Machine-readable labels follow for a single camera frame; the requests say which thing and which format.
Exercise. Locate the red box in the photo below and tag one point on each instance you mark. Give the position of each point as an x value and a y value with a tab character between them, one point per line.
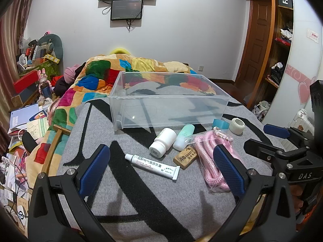
25	82

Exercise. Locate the pink bunny toy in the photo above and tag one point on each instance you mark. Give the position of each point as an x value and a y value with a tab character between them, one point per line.
44	82

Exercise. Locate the brown wooden door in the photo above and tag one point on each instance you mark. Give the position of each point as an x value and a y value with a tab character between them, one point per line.
257	37

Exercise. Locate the colourful patchwork blanket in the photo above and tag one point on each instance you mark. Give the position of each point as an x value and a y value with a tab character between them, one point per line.
101	70

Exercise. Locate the brown curtain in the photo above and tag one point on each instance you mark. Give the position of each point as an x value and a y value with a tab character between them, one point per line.
11	42

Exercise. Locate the grey and black blanket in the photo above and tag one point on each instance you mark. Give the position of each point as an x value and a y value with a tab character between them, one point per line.
126	201

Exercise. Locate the wooden chair frame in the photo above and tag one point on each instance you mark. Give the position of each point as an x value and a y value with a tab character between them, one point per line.
56	136

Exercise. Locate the pink knitted hat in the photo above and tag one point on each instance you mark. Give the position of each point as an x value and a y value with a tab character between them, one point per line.
70	73

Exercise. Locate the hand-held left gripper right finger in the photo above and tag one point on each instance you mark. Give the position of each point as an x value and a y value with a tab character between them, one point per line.
228	169

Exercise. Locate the person's right hand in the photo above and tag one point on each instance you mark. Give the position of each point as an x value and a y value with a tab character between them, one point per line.
297	199

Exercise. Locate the small black monitor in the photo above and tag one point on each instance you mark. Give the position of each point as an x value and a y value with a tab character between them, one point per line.
126	10

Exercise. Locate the white wardrobe door with hearts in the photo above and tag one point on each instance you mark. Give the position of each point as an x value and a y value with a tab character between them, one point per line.
300	55

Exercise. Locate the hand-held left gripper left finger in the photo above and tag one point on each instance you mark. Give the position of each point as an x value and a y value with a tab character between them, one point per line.
96	169

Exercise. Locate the grey neck pillow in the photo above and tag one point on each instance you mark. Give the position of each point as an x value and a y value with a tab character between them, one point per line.
54	41

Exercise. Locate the white plastic case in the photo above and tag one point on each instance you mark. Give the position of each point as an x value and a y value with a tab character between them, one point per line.
302	119

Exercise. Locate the wooden wardrobe shelves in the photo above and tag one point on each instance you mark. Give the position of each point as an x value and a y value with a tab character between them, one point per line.
273	55

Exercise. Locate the brown eraser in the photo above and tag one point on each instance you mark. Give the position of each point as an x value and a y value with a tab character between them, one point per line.
185	156

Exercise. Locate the white pill bottle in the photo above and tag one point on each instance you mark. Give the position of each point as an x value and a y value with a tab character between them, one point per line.
161	143

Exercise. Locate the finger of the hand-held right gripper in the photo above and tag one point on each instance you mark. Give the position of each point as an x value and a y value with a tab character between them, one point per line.
260	147
275	131

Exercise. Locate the white and blue book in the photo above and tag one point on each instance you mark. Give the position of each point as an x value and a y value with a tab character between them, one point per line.
22	117

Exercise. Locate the clear plastic storage box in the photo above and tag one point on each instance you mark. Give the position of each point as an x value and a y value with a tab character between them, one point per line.
164	111

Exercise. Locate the yellow pillow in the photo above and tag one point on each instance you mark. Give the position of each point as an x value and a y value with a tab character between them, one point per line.
118	51

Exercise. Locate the black bag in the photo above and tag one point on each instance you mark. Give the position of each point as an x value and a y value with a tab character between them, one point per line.
277	73

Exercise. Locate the green and white bottle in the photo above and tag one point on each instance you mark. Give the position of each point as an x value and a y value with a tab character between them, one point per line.
183	137

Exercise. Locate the white tape roll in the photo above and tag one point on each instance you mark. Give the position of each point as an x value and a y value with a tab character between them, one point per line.
237	126

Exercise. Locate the white bag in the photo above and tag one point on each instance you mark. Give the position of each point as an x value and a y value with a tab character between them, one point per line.
261	111

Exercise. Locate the white ointment tube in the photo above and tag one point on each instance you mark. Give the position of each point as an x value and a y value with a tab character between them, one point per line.
151	165

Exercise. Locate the dark clothing pile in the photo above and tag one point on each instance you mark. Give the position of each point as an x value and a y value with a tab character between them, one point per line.
61	85

